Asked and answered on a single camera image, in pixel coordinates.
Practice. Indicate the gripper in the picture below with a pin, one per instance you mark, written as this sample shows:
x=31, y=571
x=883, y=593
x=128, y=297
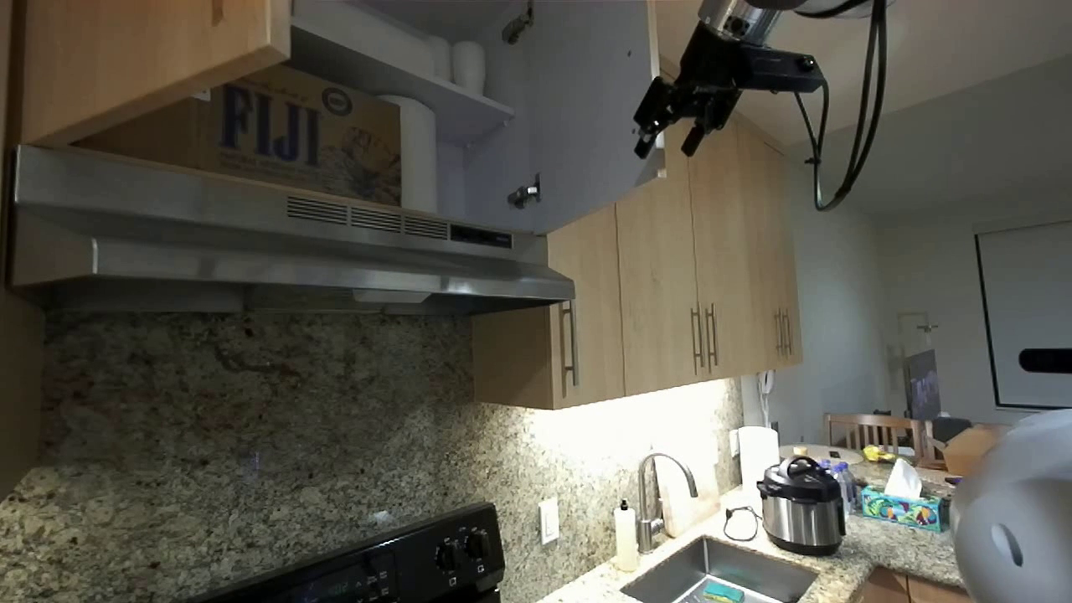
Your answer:
x=710, y=60

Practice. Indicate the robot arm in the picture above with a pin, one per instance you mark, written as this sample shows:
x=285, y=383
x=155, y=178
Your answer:
x=1017, y=502

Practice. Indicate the cabinet door with grey inside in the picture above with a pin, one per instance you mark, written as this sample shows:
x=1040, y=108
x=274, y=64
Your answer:
x=578, y=109

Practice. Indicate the wooden cabinet over hood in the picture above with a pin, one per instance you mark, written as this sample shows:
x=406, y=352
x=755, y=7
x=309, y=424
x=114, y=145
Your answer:
x=553, y=100

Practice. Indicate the stack of white cups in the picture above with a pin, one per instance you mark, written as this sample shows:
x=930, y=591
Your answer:
x=467, y=65

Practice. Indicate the white paper towel roll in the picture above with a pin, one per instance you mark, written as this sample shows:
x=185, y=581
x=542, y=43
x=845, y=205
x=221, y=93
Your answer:
x=419, y=159
x=758, y=456

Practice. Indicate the wooden chair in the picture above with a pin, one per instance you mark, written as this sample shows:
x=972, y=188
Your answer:
x=871, y=420

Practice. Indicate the dark framed picture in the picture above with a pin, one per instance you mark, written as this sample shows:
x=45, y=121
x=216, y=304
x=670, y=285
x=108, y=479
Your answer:
x=921, y=385

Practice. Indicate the round white table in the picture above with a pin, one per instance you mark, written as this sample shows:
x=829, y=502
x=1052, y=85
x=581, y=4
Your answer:
x=825, y=454

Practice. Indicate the light cutting board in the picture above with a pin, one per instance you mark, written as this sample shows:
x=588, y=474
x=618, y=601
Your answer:
x=699, y=507

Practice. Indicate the yellow bananas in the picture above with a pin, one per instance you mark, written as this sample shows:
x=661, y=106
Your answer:
x=879, y=455

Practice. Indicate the silver tap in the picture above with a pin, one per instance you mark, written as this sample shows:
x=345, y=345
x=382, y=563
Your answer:
x=646, y=511

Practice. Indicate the row of water bottles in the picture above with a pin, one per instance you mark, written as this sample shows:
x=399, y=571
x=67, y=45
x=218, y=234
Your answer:
x=844, y=484

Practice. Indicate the white projection screen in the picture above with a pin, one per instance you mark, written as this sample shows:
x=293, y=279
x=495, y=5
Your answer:
x=1030, y=318

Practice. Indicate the printed cardboard box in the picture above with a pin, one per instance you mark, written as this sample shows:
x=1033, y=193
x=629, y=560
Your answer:
x=276, y=134

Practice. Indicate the silver and black pressure cooker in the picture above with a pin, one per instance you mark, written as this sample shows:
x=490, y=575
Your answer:
x=802, y=515

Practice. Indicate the white soap bottle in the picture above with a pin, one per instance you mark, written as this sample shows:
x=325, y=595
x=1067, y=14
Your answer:
x=626, y=540

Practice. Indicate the brown cardboard box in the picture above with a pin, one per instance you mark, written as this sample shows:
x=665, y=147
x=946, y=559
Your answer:
x=971, y=448

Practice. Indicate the colourful tissue box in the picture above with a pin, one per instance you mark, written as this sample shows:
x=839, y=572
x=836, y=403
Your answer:
x=900, y=507

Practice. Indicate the stainless steel range hood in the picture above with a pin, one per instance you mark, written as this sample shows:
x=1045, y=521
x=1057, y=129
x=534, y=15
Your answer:
x=251, y=243

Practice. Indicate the stainless steel sink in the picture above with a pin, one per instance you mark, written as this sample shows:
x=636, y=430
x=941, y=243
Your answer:
x=729, y=569

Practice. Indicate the black stove knob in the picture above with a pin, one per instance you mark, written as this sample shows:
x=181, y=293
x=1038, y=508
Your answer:
x=478, y=545
x=449, y=557

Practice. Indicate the green and yellow sponge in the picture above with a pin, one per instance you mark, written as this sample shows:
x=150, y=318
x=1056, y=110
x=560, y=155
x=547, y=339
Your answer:
x=724, y=593

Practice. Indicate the black stove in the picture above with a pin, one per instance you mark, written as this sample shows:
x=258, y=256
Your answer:
x=394, y=569

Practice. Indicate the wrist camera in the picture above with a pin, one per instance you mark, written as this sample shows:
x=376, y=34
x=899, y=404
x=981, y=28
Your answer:
x=783, y=74

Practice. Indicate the wooden wall cabinet door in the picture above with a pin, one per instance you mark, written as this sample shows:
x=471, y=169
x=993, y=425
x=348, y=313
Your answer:
x=724, y=251
x=599, y=293
x=657, y=285

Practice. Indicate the row of wooden wall cabinets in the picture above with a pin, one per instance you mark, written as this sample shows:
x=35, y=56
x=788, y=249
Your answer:
x=653, y=293

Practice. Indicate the white wall switch plate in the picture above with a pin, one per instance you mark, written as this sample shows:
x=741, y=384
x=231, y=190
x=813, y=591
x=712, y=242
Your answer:
x=549, y=521

